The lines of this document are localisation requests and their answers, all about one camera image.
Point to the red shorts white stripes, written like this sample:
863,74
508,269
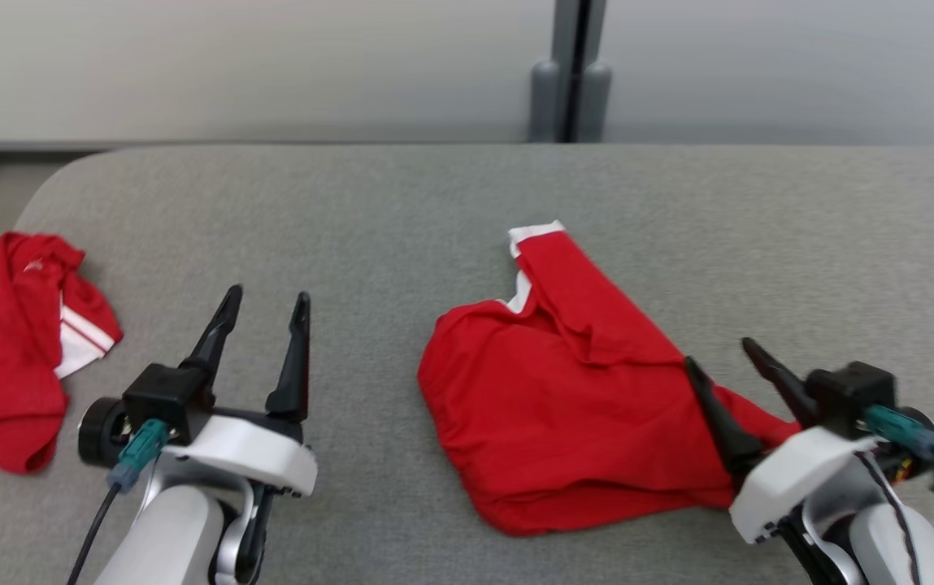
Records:
580,406

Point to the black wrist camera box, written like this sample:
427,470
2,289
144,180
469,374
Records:
166,398
849,394

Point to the red jersey white sleeves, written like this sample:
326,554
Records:
3,349

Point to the grey partition post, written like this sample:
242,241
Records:
552,89

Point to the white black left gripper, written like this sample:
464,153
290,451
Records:
255,451

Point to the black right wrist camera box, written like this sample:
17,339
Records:
849,394

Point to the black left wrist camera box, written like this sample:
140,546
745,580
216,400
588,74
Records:
166,398

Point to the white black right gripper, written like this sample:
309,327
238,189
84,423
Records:
800,475

